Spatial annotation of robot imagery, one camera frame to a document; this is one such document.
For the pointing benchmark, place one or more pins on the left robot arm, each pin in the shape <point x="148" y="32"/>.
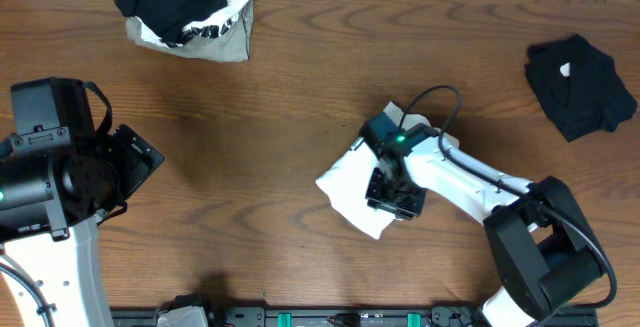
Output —
<point x="58" y="184"/>

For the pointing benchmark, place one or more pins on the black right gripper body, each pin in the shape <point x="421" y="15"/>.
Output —
<point x="400" y="198"/>

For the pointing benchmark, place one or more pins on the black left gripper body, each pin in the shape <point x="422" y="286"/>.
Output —
<point x="138" y="152"/>

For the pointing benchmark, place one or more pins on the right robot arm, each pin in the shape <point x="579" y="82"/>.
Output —
<point x="544" y="249"/>

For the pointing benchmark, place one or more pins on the white black-print garment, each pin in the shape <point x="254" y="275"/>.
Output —
<point x="215" y="26"/>

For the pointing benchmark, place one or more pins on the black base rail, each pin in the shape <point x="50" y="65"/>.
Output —
<point x="440" y="316"/>

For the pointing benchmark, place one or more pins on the black garment right side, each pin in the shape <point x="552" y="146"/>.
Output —
<point x="577" y="87"/>

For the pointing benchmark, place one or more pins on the white printed t-shirt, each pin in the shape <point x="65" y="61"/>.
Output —
<point x="345" y="184"/>

